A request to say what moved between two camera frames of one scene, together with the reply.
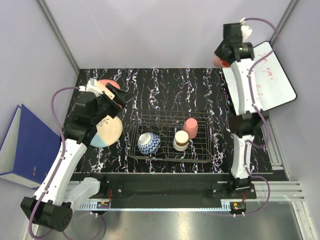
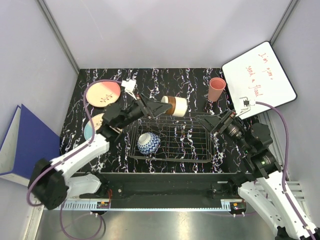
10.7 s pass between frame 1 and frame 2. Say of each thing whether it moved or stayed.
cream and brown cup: moved
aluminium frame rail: stayed
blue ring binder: stayed
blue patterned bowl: stayed
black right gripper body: moved
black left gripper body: moved
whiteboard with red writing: stayed
